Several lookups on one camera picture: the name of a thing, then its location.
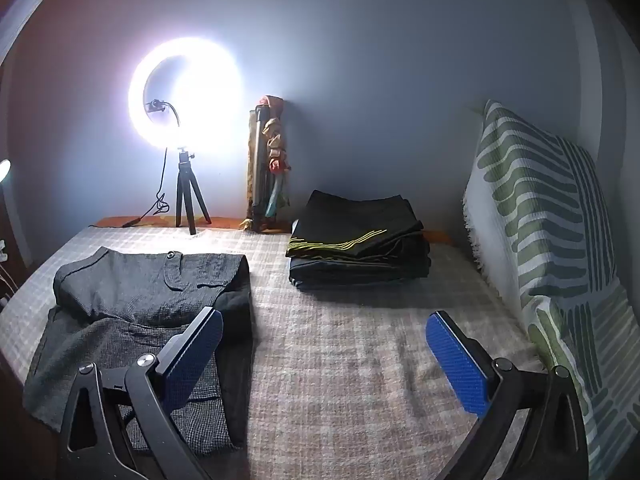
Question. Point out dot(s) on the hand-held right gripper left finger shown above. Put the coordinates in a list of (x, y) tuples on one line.
[(192, 360)]

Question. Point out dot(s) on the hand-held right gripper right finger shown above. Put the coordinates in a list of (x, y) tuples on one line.
[(457, 360)]

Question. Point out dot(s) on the grey checked pants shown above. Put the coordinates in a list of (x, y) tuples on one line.
[(145, 290)]

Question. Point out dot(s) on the dark folded pants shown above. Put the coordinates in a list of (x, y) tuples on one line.
[(365, 272)]

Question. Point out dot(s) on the black pants with yellow stripes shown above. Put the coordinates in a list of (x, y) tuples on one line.
[(350, 230)]

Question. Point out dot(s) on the checked bed blanket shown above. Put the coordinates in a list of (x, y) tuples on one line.
[(350, 360)]

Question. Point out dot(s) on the green striped white pillow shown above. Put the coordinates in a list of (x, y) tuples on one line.
[(555, 240)]

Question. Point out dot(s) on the black mini tripod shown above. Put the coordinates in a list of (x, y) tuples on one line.
[(187, 195)]

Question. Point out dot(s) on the folded stand with cloth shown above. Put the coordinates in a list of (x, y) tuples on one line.
[(267, 165)]

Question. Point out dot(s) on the phone holder clamp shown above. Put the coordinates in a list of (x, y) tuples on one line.
[(159, 106)]

